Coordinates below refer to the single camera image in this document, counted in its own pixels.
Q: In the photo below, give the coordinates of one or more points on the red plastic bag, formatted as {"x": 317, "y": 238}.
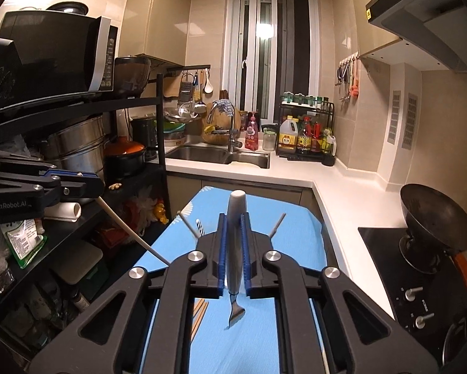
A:
{"x": 112, "y": 233}

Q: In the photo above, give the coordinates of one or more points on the green seasoning bottle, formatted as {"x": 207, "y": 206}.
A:
{"x": 326, "y": 140}

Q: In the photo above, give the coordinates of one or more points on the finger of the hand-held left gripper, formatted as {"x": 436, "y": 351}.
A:
{"x": 77, "y": 175}
{"x": 85, "y": 190}

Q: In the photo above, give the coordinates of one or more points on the green plastic basin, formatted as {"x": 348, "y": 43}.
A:
{"x": 174, "y": 129}

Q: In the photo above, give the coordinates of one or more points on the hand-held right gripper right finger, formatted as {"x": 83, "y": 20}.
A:
{"x": 250, "y": 276}

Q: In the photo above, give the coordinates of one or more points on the blue tablecloth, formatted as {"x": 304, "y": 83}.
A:
{"x": 296, "y": 237}

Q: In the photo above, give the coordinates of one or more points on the black microwave oven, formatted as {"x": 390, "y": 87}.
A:
{"x": 62, "y": 54}

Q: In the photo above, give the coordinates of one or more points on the hanging yellow brush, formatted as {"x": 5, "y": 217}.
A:
{"x": 198, "y": 91}

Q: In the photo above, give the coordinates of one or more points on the black wok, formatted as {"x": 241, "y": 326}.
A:
{"x": 436, "y": 218}

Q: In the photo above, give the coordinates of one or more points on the red dish soap bottle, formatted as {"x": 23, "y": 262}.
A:
{"x": 251, "y": 136}

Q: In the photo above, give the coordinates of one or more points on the white framed window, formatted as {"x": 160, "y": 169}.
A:
{"x": 257, "y": 66}

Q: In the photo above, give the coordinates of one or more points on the black metal shelf rack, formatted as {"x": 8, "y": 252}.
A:
{"x": 161, "y": 136}

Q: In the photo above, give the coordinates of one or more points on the white kitchen countertop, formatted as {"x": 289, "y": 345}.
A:
{"x": 335, "y": 202}

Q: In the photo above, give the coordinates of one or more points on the yellow sponge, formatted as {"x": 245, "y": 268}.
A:
{"x": 210, "y": 129}

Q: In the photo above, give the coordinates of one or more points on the hanging metal grater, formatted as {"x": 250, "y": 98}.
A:
{"x": 184, "y": 91}

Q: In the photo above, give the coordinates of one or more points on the green food packet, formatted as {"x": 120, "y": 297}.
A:
{"x": 23, "y": 243}

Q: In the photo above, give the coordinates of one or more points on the red sauce bottle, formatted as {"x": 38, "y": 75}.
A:
{"x": 316, "y": 140}

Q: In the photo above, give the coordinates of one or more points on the grey storage box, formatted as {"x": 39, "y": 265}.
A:
{"x": 79, "y": 259}

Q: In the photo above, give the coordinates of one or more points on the dark soy sauce bottle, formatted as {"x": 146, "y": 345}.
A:
{"x": 303, "y": 140}

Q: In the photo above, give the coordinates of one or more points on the white plastic bottle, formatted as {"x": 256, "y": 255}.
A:
{"x": 333, "y": 146}

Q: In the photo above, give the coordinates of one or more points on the white paper roll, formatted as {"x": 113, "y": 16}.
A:
{"x": 64, "y": 212}

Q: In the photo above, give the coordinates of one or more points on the black round lid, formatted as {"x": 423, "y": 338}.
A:
{"x": 68, "y": 9}

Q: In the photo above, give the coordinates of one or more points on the ginger piece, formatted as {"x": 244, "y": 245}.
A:
{"x": 116, "y": 186}

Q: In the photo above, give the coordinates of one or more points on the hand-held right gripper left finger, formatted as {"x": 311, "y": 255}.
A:
{"x": 219, "y": 276}

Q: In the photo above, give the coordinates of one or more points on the grey range hood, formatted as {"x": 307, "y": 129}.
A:
{"x": 420, "y": 11}

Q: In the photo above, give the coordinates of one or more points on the black electric kettle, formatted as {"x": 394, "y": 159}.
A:
{"x": 144, "y": 140}

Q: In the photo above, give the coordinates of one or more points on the hanging kitchen utensils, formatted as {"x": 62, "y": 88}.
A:
{"x": 355, "y": 85}

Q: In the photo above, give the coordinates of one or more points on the dark glass jar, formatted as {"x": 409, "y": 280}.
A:
{"x": 132, "y": 76}

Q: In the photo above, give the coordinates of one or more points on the black gas stove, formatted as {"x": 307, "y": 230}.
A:
{"x": 385, "y": 265}

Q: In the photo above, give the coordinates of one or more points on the steel kitchen faucet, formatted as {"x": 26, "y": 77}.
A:
{"x": 231, "y": 140}

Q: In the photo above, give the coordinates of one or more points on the row of green-capped spice jars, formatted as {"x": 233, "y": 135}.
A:
{"x": 303, "y": 100}

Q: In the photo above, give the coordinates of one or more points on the brown wooden cutting board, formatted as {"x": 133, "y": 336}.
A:
{"x": 218, "y": 119}

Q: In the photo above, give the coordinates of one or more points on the cooking oil bottle yellow label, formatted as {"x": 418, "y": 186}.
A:
{"x": 287, "y": 140}

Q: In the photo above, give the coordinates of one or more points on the steel colander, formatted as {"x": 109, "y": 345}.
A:
{"x": 184, "y": 112}

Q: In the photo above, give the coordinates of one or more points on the hanging white ladle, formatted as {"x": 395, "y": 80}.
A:
{"x": 207, "y": 87}

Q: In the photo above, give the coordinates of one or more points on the black pot with orange lid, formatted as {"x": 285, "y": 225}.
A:
{"x": 124, "y": 159}

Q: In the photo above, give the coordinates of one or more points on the stainless steel steamer pot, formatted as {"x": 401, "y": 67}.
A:
{"x": 77, "y": 144}

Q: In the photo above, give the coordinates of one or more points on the glass jar with green lid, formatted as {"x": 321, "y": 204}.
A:
{"x": 269, "y": 140}

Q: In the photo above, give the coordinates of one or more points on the stainless steel sink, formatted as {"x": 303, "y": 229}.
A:
{"x": 194, "y": 155}

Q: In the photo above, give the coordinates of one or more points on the grey wall vent panel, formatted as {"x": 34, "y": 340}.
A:
{"x": 395, "y": 115}
{"x": 409, "y": 120}

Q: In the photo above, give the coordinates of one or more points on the yellow toy figure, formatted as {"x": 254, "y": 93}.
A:
{"x": 161, "y": 212}

